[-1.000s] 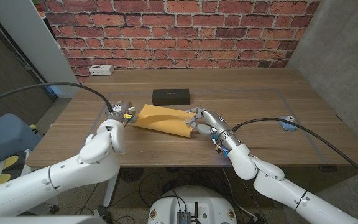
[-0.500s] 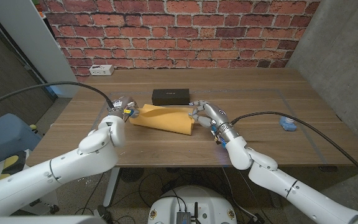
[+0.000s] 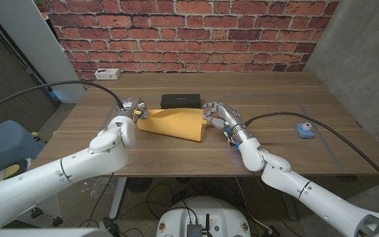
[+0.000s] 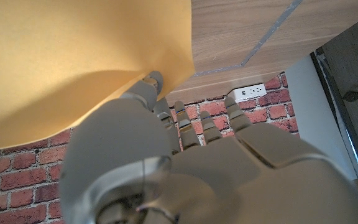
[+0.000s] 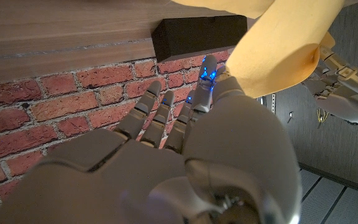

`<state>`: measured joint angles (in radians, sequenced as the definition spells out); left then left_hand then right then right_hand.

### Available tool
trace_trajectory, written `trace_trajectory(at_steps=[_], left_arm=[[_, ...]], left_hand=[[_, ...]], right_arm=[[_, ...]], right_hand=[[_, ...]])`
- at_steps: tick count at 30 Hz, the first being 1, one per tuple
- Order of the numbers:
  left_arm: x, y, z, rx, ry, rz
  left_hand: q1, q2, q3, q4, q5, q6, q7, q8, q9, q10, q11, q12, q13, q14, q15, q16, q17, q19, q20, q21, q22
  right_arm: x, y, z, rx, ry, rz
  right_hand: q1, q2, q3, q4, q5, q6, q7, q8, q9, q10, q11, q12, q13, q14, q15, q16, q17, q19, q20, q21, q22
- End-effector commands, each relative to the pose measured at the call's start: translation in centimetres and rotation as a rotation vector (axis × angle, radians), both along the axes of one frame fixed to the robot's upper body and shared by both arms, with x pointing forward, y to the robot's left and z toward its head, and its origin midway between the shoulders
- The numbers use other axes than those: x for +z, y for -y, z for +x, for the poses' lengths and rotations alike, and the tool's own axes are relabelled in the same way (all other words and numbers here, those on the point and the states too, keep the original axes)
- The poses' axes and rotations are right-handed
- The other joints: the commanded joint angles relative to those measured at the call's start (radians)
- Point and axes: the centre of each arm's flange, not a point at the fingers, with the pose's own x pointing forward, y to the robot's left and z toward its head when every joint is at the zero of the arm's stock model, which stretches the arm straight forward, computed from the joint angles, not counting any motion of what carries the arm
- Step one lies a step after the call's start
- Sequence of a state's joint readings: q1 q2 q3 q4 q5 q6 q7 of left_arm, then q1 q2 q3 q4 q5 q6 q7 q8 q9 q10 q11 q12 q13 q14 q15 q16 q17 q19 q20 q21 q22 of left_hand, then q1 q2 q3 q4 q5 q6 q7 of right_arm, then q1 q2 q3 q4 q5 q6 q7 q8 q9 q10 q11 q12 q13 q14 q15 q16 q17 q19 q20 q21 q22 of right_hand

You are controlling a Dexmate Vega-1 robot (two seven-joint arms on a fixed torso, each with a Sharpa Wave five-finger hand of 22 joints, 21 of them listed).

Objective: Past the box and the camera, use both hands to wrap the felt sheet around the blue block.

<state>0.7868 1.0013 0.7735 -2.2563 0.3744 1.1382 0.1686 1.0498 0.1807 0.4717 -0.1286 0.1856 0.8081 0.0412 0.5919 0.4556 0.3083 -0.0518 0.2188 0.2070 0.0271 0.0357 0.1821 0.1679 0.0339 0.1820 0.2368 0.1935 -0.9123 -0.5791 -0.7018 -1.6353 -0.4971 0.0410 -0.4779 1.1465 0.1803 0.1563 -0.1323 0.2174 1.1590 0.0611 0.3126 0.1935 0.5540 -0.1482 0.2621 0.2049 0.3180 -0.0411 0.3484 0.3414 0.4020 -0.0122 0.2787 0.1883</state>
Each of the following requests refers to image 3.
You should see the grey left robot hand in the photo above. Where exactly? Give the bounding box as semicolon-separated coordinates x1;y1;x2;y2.
115;96;149;124

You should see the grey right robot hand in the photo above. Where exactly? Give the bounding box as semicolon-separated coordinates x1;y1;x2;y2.
202;101;253;146

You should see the yellow manila envelope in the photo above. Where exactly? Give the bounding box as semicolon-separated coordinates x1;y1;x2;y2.
137;107;208;143

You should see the black rectangular box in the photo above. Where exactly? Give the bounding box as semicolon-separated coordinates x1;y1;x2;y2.
160;93;202;110

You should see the white power strip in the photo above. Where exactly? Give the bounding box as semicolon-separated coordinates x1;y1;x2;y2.
94;68;122;81

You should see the round black fan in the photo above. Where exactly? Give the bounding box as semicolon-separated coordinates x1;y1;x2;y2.
126;177;153;194

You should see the printed brick backdrop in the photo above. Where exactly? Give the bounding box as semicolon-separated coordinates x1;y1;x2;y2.
41;0;340;90

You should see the white table leg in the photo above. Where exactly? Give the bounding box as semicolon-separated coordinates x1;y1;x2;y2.
109;176;128;220

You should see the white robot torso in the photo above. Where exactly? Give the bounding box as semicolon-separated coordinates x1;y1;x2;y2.
156;196;251;237

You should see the white pillar panel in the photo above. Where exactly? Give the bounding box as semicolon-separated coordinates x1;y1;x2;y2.
0;0;86;105

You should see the black and yellow pedal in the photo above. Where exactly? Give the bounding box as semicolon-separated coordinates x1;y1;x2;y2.
2;159;29;181

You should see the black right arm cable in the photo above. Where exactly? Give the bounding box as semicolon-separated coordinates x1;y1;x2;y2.
243;111;379;194

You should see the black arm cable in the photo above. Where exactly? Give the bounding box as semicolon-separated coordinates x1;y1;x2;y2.
0;80;126;117
243;111;379;194

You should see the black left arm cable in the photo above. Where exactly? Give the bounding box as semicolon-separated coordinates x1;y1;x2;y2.
0;80;126;117

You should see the blue toy camera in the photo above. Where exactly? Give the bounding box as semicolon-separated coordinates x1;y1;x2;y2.
296;122;315;140

